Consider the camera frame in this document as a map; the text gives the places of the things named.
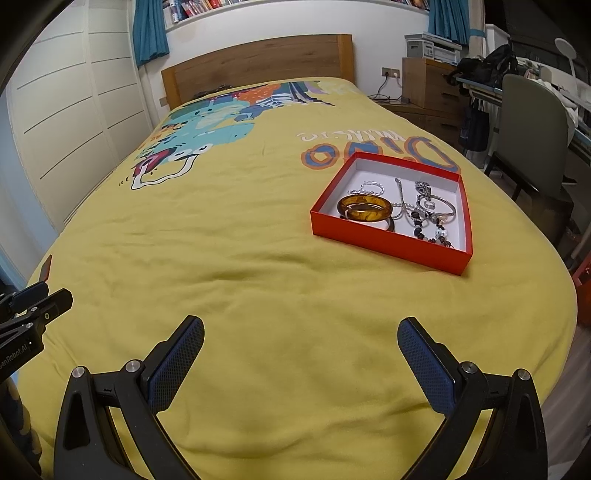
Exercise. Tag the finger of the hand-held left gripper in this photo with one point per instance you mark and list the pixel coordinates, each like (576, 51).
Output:
(27, 295)
(51, 309)

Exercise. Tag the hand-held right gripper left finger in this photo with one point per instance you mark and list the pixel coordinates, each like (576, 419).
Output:
(178, 360)

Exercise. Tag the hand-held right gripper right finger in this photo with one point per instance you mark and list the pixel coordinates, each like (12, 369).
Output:
(427, 364)

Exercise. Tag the red jewelry box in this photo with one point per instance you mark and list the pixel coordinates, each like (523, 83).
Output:
(392, 244)

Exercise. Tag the ornate silver pendant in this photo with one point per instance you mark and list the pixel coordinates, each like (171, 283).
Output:
(424, 189)

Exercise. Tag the red flat piece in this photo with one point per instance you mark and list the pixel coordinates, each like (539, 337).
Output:
(46, 268)

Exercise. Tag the yellow printed blanket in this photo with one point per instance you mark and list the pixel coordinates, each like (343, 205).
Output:
(254, 286)

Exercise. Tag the thin silver bangle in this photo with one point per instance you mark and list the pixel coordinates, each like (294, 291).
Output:
(450, 213)

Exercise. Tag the amber bangle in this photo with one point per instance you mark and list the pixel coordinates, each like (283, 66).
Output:
(364, 214)

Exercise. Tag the white wardrobe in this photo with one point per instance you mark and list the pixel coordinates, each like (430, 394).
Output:
(69, 92)

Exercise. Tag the low wooden nightstand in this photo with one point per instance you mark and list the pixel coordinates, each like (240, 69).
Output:
(429, 120)

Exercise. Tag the dark blue hanging bag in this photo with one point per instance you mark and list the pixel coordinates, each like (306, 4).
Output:
(474, 124)

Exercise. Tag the grey upholstered chair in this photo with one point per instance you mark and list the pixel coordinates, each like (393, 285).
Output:
(531, 138)

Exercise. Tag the wooden drawer chest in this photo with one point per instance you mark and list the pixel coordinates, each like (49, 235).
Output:
(429, 83)

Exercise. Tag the light blue desk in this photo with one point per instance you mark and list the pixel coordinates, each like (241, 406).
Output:
(475, 86)

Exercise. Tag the blue curtain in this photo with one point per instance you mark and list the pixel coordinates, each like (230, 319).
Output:
(445, 18)
(150, 32)

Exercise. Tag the black bag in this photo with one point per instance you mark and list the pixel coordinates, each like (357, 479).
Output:
(485, 64)

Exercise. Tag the wooden bed headboard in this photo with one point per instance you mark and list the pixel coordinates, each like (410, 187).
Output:
(258, 55)

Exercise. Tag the grey white printer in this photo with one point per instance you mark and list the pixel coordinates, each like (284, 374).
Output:
(431, 46)

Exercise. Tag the white desk lamp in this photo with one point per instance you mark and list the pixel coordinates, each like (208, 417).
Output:
(564, 46)

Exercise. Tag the wall socket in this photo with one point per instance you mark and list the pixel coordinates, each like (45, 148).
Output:
(390, 71)

